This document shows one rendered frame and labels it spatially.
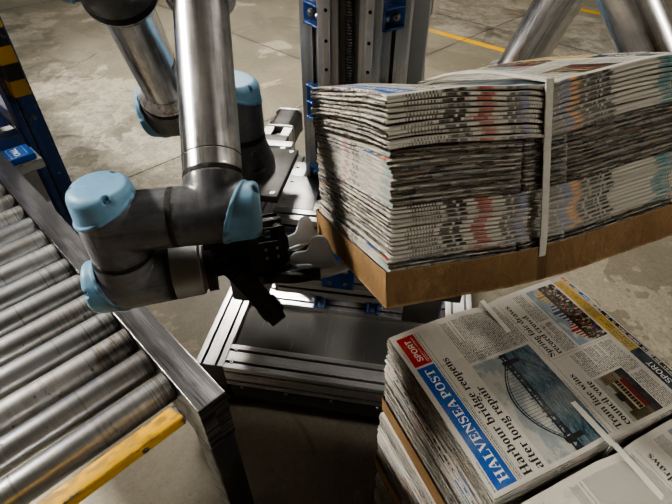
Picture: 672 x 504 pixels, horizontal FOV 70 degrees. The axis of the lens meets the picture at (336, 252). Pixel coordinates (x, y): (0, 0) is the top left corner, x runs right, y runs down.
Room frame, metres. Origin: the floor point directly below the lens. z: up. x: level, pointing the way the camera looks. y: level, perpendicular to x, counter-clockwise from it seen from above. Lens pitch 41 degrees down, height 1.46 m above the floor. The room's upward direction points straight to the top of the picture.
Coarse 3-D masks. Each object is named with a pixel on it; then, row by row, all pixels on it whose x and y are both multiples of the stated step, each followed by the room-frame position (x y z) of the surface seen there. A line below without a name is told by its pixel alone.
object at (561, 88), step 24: (528, 96) 0.47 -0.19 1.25; (528, 120) 0.46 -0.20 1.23; (552, 120) 0.47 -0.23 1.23; (528, 144) 0.45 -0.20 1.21; (552, 144) 0.46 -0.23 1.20; (528, 168) 0.45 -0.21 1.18; (552, 168) 0.46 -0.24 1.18; (528, 192) 0.44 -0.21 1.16; (552, 192) 0.45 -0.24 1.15; (528, 216) 0.43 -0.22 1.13; (552, 216) 0.44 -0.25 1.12; (528, 240) 0.42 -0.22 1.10; (552, 240) 0.43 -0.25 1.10
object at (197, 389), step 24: (0, 168) 1.07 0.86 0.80; (24, 192) 0.96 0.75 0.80; (48, 216) 0.87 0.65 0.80; (72, 240) 0.78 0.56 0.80; (72, 264) 0.71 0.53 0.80; (120, 312) 0.58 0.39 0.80; (144, 312) 0.58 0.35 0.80; (144, 336) 0.53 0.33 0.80; (168, 336) 0.53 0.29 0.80; (168, 360) 0.48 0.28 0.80; (192, 360) 0.48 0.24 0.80; (192, 384) 0.43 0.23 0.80; (216, 384) 0.43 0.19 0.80; (192, 408) 0.40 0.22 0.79; (216, 408) 0.40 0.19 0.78; (216, 432) 0.39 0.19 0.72
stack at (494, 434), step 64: (448, 320) 0.54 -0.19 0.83; (512, 320) 0.54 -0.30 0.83; (576, 320) 0.54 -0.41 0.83; (448, 384) 0.41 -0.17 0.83; (512, 384) 0.41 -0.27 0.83; (576, 384) 0.41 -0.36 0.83; (640, 384) 0.41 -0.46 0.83; (384, 448) 0.47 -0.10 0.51; (448, 448) 0.34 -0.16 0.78; (512, 448) 0.31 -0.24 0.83; (576, 448) 0.31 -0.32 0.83; (640, 448) 0.31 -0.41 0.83
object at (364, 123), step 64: (320, 128) 0.62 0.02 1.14; (384, 128) 0.42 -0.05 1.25; (448, 128) 0.43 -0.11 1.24; (512, 128) 0.45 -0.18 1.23; (320, 192) 0.62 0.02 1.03; (384, 192) 0.41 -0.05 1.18; (448, 192) 0.41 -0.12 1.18; (512, 192) 0.43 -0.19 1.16; (384, 256) 0.38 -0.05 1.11; (448, 256) 0.39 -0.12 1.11
